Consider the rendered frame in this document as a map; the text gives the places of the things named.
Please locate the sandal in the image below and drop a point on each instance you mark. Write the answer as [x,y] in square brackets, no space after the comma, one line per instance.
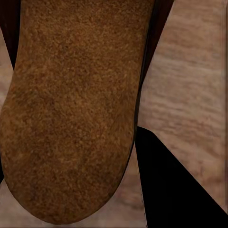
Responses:
[69,121]

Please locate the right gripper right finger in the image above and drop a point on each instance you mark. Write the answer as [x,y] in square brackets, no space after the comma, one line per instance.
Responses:
[173,198]

